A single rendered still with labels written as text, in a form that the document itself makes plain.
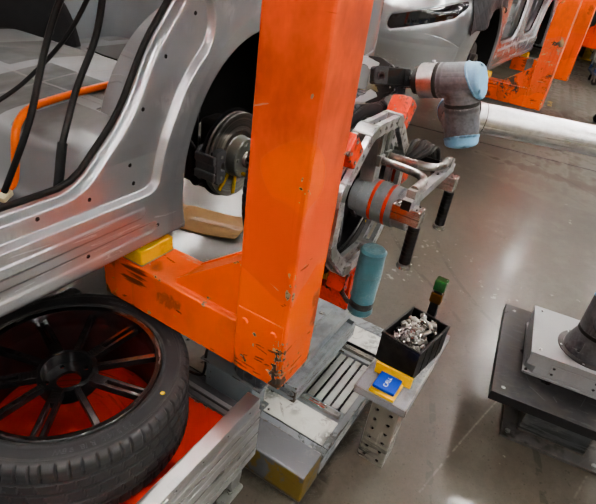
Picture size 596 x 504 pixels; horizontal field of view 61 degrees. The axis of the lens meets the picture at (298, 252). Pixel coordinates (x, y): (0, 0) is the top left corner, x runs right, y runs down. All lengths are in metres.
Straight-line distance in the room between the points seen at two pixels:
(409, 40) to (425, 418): 2.79
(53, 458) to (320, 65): 1.03
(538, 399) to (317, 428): 0.79
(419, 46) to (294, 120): 3.12
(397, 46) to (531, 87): 1.54
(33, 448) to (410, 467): 1.26
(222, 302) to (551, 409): 1.21
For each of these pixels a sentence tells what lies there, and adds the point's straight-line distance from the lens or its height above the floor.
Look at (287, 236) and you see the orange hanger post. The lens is 1.15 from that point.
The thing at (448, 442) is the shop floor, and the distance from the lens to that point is 2.17.
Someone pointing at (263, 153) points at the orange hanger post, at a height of 1.17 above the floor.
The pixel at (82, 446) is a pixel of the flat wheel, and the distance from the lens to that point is 1.36.
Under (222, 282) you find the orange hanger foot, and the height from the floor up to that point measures 0.76.
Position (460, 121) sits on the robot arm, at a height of 1.22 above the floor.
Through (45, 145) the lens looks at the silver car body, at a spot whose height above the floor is 0.98.
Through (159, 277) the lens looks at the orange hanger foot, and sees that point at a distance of 1.54.
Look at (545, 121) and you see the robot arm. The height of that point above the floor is 1.22.
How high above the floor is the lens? 1.57
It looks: 32 degrees down
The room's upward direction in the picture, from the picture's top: 8 degrees clockwise
